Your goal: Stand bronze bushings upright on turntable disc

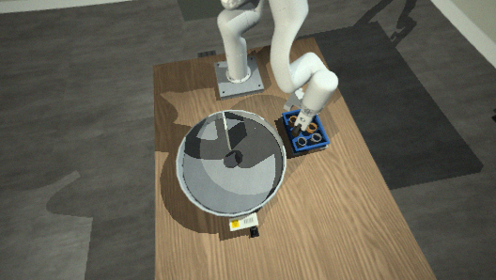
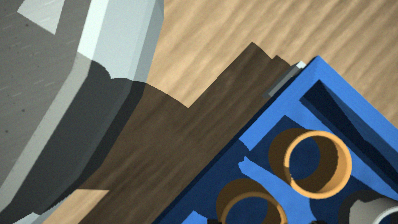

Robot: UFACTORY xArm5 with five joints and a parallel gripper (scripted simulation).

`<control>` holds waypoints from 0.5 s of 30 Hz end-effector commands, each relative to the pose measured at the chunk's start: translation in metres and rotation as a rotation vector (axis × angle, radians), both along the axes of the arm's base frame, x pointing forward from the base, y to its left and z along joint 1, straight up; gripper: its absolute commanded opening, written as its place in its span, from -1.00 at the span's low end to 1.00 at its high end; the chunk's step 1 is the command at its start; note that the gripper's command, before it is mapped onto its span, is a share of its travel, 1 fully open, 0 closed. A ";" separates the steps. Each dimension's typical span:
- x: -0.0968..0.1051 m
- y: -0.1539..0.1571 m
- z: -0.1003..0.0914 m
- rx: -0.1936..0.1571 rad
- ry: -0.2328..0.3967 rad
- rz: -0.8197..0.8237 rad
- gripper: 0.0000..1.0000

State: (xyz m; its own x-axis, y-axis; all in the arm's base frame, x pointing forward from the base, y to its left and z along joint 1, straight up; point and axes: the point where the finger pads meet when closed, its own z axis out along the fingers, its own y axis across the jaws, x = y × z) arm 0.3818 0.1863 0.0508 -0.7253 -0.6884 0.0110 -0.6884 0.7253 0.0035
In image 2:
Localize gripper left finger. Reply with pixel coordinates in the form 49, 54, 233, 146
207, 219, 222, 224

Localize blue square tray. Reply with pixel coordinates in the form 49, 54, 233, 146
151, 55, 398, 224

